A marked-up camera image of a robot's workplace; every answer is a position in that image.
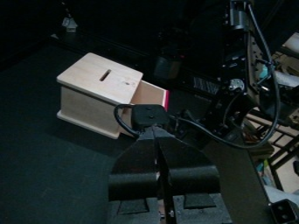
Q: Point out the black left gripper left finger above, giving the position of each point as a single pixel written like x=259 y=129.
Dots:
x=133 y=175

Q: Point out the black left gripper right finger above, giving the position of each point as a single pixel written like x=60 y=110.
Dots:
x=191 y=175

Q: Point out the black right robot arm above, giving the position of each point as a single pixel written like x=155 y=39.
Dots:
x=238 y=73

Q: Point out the black metal rack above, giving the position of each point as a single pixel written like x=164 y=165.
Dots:
x=280 y=145

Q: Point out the black rounded box with screws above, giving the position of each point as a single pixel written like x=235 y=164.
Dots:
x=284 y=211

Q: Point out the wooden drawer with pink front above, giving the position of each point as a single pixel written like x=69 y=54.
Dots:
x=149 y=94

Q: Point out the wooden box with slot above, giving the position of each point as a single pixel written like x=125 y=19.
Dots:
x=89 y=99

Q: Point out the small white clamp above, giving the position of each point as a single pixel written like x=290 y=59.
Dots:
x=69 y=24

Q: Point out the black frame beam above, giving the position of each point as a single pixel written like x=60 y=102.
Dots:
x=240 y=180

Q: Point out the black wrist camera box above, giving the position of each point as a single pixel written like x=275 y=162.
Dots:
x=149 y=115

